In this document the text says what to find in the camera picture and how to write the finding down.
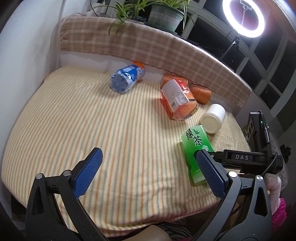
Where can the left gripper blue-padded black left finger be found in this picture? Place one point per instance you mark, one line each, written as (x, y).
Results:
(54, 211)

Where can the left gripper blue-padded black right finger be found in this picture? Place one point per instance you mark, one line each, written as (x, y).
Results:
(244, 211)

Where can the green tea cut-bottle cup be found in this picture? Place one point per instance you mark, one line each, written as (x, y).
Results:
(195, 139)

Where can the white plastic cup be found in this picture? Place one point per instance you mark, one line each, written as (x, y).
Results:
(213, 118)

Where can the orange paper cup right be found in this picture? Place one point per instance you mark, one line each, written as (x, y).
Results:
(201, 94)

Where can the orange paper cup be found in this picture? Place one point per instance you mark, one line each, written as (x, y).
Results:
(201, 94)
(168, 77)

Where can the blue cut-bottle cup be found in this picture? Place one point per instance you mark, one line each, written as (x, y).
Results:
(125, 78)

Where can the orange paper cup left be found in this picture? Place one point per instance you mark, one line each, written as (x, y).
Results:
(168, 77)

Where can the pink cloth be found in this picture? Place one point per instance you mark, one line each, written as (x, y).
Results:
(277, 204)

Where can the striped yellow mattress cover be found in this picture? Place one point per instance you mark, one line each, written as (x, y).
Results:
(143, 178)

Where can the black tripod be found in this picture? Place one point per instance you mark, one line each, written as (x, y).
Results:
(234, 44)

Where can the plaid beige cloth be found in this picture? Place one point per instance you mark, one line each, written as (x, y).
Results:
(153, 47)

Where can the potted spider plant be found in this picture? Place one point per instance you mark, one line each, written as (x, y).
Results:
(167, 16)

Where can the beige handle knob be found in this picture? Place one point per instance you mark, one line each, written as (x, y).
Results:
(152, 233)

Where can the ring light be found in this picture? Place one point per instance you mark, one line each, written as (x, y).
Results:
(245, 17)

